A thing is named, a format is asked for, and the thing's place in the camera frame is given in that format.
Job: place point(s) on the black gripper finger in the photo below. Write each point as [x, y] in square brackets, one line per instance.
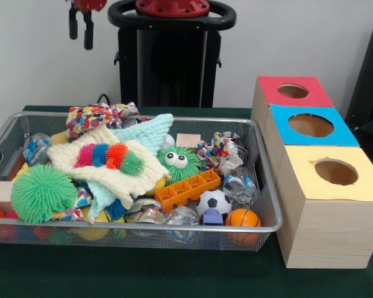
[73, 23]
[88, 31]

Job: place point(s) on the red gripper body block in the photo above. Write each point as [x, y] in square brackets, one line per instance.
[89, 4]

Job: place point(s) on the colourful polka dot cloth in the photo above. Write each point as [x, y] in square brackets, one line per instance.
[216, 151]
[93, 118]

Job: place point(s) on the mint green waffle cloth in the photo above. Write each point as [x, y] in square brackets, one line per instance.
[146, 131]

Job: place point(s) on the cream yellow cloth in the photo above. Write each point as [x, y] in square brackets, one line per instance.
[137, 177]

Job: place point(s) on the orange plastic toy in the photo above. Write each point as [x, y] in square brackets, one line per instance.
[186, 191]

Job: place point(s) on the orange basketball toy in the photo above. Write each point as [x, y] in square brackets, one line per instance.
[242, 218]

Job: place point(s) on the clear mesh bin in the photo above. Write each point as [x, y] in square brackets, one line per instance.
[267, 205]

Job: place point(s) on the wooden box with three holes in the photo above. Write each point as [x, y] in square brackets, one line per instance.
[329, 230]

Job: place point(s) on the multicolour spiky caterpillar toy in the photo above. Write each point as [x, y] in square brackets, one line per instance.
[105, 156]

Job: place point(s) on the small green spiky ball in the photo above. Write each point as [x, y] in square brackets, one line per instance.
[180, 166]

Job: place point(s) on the black and white soccer ball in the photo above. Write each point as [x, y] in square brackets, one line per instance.
[214, 202]

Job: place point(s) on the dark green table cloth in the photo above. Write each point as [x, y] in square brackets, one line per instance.
[174, 273]

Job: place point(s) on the black upright panel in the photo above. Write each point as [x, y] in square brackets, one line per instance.
[370, 81]

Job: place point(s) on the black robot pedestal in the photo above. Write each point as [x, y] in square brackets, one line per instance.
[168, 68]

